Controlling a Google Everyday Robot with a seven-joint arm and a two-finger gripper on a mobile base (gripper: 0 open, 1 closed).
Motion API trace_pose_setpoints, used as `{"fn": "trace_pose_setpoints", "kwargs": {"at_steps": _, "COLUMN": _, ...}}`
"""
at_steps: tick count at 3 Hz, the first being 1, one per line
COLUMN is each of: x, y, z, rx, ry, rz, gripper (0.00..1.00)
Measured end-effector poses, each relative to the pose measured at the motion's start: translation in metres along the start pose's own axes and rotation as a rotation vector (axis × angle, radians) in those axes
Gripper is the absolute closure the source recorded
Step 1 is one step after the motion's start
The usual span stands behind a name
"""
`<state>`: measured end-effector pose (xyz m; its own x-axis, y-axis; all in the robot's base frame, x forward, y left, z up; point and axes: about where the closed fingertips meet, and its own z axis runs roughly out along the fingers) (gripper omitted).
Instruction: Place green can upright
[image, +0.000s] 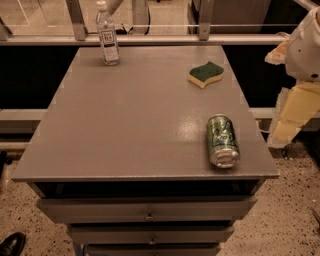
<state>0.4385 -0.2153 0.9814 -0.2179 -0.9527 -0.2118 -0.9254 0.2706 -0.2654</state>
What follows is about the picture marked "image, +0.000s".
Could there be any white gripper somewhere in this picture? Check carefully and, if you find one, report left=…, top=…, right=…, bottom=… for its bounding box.
left=265, top=7, right=320, bottom=148

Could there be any green soda can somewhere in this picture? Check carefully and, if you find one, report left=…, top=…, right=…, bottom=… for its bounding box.
left=206, top=114, right=240, bottom=168

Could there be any green yellow sponge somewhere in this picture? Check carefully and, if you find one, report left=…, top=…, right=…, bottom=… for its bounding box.
left=188, top=61, right=224, bottom=89

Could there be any metal railing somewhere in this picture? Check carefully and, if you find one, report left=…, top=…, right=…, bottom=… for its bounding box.
left=0, top=0, right=287, bottom=46

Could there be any grey drawer cabinet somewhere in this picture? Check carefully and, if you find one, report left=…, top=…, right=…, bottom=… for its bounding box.
left=13, top=46, right=278, bottom=256

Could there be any clear plastic water bottle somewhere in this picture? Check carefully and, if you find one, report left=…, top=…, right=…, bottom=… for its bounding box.
left=96, top=0, right=120, bottom=66

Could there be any black shoe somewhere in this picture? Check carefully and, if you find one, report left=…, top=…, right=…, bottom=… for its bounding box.
left=0, top=232, right=26, bottom=256

